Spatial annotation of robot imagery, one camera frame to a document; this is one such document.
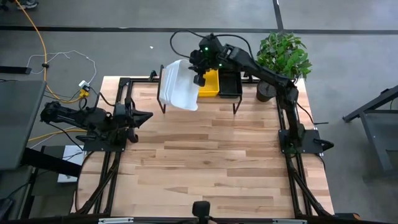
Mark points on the black webcam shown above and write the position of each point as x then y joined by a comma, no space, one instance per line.
201,210

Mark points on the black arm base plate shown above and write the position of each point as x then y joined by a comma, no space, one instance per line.
99,146
311,141

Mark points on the black power strip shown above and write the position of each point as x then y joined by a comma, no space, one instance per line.
15,70

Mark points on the white box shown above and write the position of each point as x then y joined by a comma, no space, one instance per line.
71,155

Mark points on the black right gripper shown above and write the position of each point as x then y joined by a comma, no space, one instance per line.
208,59

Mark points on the white plastic basket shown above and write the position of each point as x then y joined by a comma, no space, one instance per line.
161,93
164,90
183,84

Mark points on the white power adapter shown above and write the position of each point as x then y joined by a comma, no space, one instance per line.
84,84

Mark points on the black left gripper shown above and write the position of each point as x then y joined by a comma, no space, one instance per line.
124,116

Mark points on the black aluminium table frame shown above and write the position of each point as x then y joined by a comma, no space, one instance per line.
290,169

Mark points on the yellow plastic basket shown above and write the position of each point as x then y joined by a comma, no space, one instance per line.
211,85

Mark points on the black perforated plastic basket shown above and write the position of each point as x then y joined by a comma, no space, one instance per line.
230,84

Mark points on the person's shoe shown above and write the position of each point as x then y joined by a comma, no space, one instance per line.
28,3

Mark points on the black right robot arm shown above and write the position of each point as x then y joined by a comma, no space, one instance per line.
264,71

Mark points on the grey metal stand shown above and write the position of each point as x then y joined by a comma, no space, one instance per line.
376,137

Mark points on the black metal frame wooden shelf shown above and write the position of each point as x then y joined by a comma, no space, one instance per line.
159,88

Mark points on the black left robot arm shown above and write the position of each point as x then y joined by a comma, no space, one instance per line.
77,116

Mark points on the yellow plug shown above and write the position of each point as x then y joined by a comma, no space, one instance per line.
84,93

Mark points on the green potted plant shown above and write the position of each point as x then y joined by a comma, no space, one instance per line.
283,56

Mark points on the black desk leg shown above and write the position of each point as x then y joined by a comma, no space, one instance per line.
49,161

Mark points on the silver metal bracket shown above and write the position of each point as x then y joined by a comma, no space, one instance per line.
289,221
115,220

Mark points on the grey desk top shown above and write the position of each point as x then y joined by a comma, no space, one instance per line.
18,124

